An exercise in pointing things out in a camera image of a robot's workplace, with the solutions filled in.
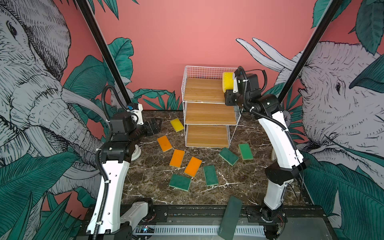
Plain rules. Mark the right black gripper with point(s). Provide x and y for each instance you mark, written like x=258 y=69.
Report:
x=229 y=97

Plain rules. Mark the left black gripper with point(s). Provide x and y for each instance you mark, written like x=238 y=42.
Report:
x=156 y=128

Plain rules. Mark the yellow sponge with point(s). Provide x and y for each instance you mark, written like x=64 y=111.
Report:
x=177 y=125
x=227 y=81

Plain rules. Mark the orange sponge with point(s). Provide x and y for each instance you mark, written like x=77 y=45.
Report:
x=177 y=158
x=193 y=167
x=164 y=143

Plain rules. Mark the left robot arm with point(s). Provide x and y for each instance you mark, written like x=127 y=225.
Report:
x=113 y=160

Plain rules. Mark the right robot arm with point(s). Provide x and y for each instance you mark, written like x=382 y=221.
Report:
x=242 y=90

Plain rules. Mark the yellow sponge beside shelf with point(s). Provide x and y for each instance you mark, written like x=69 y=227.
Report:
x=177 y=125

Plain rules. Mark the white round clock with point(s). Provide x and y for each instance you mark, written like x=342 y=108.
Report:
x=137 y=153

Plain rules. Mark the dark green foreground sponge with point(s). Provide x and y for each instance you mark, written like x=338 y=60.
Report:
x=230 y=218

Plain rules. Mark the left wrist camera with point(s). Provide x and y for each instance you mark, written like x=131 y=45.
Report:
x=136 y=113

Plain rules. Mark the white wire three-tier shelf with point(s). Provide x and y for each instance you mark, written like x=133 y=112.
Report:
x=207 y=120

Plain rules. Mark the left black frame post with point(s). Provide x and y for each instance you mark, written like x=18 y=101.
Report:
x=91 y=21

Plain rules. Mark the black frame post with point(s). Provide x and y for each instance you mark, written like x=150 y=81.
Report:
x=91 y=21
x=324 y=22

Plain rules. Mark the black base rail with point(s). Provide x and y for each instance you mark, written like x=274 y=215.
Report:
x=251 y=213

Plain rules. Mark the white slotted cable duct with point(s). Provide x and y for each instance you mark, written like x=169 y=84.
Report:
x=162 y=230

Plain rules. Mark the right black frame post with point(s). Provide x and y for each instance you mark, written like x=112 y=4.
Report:
x=324 y=22

